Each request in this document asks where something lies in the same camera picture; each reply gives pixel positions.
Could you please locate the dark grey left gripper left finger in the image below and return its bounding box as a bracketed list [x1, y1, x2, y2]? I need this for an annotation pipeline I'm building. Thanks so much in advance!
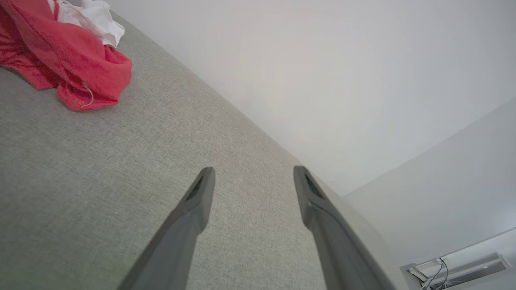
[118, 167, 216, 290]

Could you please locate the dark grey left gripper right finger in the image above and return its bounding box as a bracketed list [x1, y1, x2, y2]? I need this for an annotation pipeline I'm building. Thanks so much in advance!
[293, 165, 398, 290]

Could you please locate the red white striped jersey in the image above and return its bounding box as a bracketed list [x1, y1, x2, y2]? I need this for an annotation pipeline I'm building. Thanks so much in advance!
[0, 0, 133, 112]

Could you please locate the thin grey cable bundle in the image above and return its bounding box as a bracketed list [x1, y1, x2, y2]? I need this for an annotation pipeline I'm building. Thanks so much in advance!
[420, 258, 451, 290]

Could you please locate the white wall bracket fixture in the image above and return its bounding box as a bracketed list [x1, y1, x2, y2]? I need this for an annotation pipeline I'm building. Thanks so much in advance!
[400, 252, 513, 290]

